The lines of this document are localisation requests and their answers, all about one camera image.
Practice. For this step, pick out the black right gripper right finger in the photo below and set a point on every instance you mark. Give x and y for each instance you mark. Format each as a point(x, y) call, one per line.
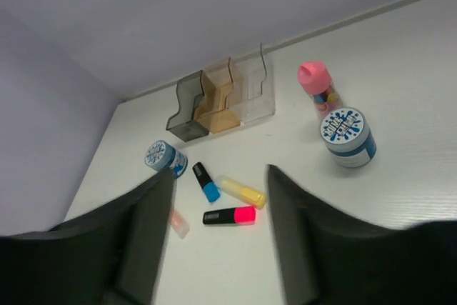
point(327, 256)

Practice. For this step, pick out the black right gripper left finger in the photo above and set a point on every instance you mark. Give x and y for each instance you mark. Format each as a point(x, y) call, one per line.
point(109, 255)

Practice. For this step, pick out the blue white round jar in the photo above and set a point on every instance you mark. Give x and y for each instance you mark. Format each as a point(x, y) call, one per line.
point(348, 137)

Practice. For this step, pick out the orange pink highlighter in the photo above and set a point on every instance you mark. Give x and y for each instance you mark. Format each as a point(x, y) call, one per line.
point(179, 224)

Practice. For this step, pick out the black pink highlighter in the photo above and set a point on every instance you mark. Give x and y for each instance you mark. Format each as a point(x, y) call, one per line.
point(237, 215)

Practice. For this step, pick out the yellow highlighter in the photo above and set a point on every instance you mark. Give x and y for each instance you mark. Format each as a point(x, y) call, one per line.
point(241, 191)

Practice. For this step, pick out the black blue highlighter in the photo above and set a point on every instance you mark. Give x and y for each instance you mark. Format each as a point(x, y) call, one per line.
point(206, 183)

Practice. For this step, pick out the clear plastic bin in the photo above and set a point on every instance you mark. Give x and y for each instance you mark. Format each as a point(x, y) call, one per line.
point(258, 88)

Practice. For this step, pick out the smoky grey plastic bin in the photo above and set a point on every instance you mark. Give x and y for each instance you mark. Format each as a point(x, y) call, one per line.
point(189, 93)

